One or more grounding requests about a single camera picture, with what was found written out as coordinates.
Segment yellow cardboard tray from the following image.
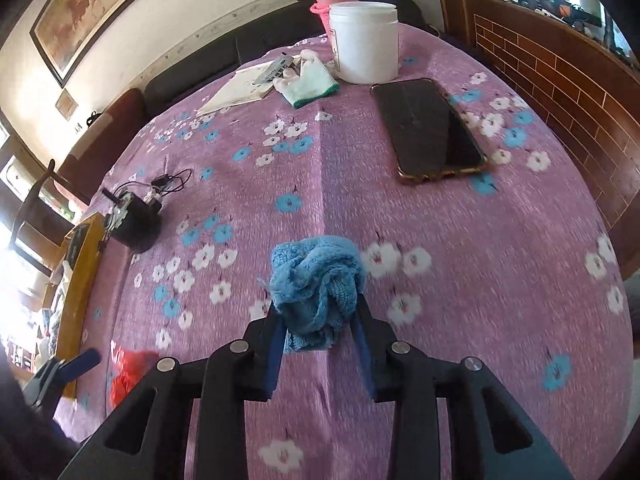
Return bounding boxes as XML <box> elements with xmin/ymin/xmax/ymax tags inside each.
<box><xmin>49</xmin><ymin>211</ymin><xmax>109</xmax><ymax>401</ymax></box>

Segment wooden brick pattern cabinet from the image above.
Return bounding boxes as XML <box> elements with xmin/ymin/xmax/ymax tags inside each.
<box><xmin>440</xmin><ymin>0</ymin><xmax>639</xmax><ymax>278</ymax></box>

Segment black round device with cables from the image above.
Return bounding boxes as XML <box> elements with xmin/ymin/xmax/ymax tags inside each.
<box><xmin>101</xmin><ymin>168</ymin><xmax>194</xmax><ymax>255</ymax></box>

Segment blue knitted cloth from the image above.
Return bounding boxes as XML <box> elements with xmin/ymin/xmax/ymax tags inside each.
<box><xmin>267</xmin><ymin>235</ymin><xmax>367</xmax><ymax>354</ymax></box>

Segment wooden chair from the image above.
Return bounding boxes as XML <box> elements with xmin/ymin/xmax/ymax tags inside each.
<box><xmin>9</xmin><ymin>159</ymin><xmax>74</xmax><ymax>276</ymax></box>

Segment black smartphone gold case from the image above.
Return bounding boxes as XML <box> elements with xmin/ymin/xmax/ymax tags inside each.
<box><xmin>371</xmin><ymin>78</ymin><xmax>488</xmax><ymax>184</ymax></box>

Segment red plastic bag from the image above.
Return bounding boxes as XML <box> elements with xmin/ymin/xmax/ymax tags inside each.
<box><xmin>108</xmin><ymin>340</ymin><xmax>160</xmax><ymax>410</ymax></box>

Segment brown armchair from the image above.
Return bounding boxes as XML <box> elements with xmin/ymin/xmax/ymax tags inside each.
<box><xmin>54</xmin><ymin>88</ymin><xmax>149</xmax><ymax>208</ymax></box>

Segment white green work glove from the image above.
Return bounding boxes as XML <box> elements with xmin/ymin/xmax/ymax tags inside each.
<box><xmin>273</xmin><ymin>49</ymin><xmax>340</xmax><ymax>108</ymax></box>

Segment framed wall painting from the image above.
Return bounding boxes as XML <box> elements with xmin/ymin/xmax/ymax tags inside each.
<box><xmin>29</xmin><ymin>0</ymin><xmax>134</xmax><ymax>86</ymax></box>

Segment white plastic jar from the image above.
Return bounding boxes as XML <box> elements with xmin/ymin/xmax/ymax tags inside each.
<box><xmin>329</xmin><ymin>1</ymin><xmax>399</xmax><ymax>84</ymax></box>

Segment open paper notebook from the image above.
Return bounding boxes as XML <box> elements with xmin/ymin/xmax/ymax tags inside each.
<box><xmin>196</xmin><ymin>55</ymin><xmax>299</xmax><ymax>117</ymax></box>

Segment black leather sofa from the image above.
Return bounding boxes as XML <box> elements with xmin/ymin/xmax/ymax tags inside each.
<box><xmin>142</xmin><ymin>0</ymin><xmax>442</xmax><ymax>116</ymax></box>

